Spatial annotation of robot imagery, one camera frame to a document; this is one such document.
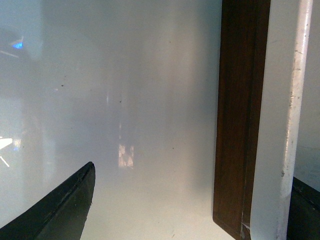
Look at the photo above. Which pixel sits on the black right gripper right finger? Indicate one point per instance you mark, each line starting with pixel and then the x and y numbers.
pixel 304 212

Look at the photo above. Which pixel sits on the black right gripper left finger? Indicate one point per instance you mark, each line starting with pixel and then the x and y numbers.
pixel 61 214

